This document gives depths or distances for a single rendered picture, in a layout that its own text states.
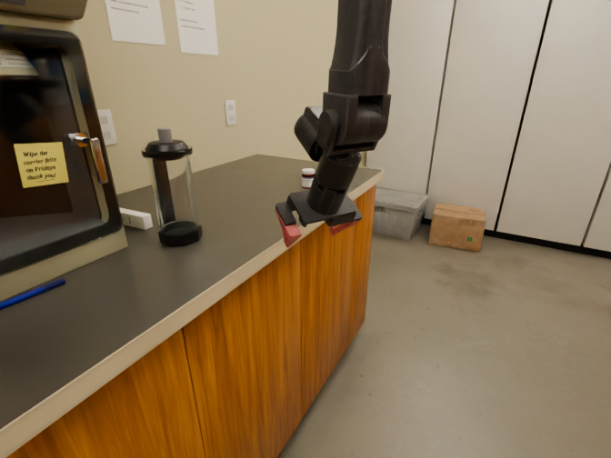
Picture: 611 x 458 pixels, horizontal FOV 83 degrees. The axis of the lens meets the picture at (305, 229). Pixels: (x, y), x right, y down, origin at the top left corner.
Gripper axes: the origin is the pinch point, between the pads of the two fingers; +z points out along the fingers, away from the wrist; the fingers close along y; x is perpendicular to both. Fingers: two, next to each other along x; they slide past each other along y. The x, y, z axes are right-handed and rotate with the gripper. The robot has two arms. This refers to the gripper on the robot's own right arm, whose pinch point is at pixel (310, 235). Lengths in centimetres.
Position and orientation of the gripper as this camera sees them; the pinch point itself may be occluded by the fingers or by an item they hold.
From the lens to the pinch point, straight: 63.8
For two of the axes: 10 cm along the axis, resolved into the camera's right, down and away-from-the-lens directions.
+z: -2.3, 6.3, 7.4
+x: 4.3, 7.5, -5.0
